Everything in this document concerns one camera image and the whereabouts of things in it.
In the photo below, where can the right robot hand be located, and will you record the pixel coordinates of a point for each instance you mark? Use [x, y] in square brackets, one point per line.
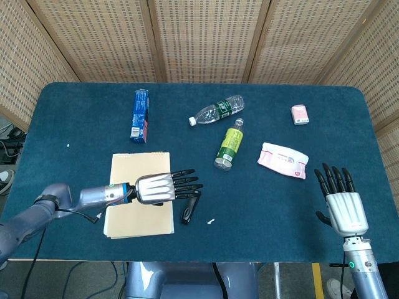
[347, 211]

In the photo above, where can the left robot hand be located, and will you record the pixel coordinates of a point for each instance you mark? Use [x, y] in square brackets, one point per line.
[156, 188]

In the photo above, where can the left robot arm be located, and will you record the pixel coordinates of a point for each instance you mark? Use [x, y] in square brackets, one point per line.
[99, 194]

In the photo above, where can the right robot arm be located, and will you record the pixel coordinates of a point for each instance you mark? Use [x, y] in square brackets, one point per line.
[363, 274]

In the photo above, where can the cream notepad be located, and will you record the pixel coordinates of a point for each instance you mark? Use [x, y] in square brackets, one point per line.
[137, 221]

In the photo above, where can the blue cardboard box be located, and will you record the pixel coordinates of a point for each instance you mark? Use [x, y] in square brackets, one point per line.
[140, 115]

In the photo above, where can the blue carpet table cover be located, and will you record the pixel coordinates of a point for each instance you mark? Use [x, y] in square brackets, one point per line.
[265, 211]

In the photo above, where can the pink wet wipes pack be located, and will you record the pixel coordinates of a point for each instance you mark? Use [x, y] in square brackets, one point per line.
[282, 160]

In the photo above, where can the bottle with yellow-green label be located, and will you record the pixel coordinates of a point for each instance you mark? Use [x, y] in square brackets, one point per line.
[230, 143]

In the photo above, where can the metal table leg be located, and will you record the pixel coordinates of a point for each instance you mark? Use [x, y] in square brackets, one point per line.
[276, 271]

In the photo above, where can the clear water bottle green label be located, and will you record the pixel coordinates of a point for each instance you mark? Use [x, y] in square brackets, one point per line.
[215, 112]

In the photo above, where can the grey-blue robot torso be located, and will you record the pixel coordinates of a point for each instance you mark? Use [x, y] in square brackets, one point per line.
[187, 280]

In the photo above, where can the small pink tissue pack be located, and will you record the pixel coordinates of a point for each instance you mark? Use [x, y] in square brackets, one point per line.
[300, 114]

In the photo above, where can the grey and white shoe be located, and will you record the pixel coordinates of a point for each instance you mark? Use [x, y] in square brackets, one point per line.
[6, 180]

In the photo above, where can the woven folding screen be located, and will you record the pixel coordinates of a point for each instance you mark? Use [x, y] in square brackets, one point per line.
[199, 37]

